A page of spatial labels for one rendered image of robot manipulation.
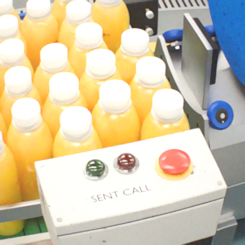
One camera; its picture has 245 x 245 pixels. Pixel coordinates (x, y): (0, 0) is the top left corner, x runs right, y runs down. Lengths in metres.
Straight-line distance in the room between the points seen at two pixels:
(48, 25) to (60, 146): 0.26
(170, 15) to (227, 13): 1.80
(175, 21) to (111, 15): 1.78
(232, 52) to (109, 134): 0.31
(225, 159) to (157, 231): 0.33
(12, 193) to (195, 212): 0.26
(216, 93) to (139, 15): 0.21
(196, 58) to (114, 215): 0.41
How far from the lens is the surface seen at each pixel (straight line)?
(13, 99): 0.92
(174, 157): 0.77
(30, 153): 0.88
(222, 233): 1.33
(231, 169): 1.10
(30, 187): 0.93
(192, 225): 0.79
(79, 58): 0.99
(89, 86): 0.94
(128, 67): 0.98
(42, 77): 0.96
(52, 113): 0.91
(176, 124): 0.88
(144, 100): 0.93
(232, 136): 1.06
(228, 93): 1.13
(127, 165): 0.76
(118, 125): 0.89
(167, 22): 2.84
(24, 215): 0.91
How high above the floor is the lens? 1.67
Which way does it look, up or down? 45 degrees down
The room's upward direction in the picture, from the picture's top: 1 degrees clockwise
